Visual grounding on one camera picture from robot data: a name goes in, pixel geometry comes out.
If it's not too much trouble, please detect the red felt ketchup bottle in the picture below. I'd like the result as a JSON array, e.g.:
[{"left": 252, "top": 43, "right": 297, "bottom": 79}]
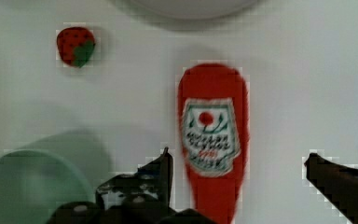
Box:
[{"left": 177, "top": 63, "right": 249, "bottom": 224}]

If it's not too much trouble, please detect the round pale grey plate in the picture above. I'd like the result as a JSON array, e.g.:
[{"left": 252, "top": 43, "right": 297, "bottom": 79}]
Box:
[{"left": 129, "top": 0, "right": 257, "bottom": 20}]

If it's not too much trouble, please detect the red felt strawberry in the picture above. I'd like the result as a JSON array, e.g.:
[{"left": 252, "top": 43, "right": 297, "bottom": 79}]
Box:
[{"left": 56, "top": 27, "right": 96, "bottom": 68}]

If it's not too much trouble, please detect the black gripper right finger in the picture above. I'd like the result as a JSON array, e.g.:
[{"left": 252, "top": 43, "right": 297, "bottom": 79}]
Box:
[{"left": 304, "top": 153, "right": 358, "bottom": 224}]

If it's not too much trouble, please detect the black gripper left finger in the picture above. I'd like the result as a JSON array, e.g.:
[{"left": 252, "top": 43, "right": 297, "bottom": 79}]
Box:
[{"left": 95, "top": 147, "right": 173, "bottom": 210}]

